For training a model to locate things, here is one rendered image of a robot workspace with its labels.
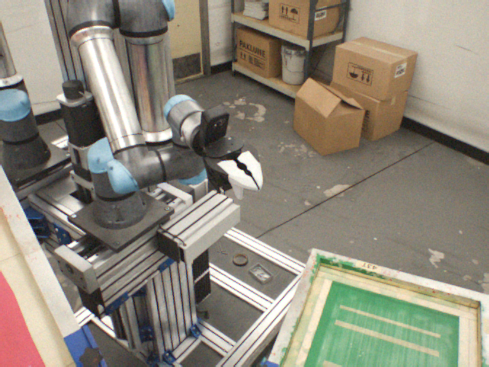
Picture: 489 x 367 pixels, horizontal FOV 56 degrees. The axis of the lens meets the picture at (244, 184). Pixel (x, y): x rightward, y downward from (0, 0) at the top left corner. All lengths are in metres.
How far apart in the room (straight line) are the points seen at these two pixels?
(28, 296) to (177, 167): 0.43
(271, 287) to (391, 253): 0.97
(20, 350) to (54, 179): 0.81
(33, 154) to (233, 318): 1.29
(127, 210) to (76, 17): 0.53
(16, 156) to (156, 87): 0.67
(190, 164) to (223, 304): 1.54
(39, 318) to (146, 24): 0.69
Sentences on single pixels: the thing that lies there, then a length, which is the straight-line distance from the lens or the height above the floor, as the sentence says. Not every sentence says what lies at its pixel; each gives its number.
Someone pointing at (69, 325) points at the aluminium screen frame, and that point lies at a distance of 1.07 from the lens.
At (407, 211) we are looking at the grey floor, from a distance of 3.56.
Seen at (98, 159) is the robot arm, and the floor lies 1.47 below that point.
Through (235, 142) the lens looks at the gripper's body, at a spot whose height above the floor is 1.69.
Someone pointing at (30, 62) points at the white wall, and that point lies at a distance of 4.67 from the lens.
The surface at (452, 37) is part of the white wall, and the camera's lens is 4.24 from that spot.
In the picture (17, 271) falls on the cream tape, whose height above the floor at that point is 1.37.
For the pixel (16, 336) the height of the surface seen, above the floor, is 1.30.
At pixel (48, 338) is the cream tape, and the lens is 1.10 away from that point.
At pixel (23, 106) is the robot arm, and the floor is 1.46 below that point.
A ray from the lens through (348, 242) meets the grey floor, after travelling 3.18.
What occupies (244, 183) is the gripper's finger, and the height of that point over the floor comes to 1.67.
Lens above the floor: 2.11
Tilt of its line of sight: 36 degrees down
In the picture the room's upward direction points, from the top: straight up
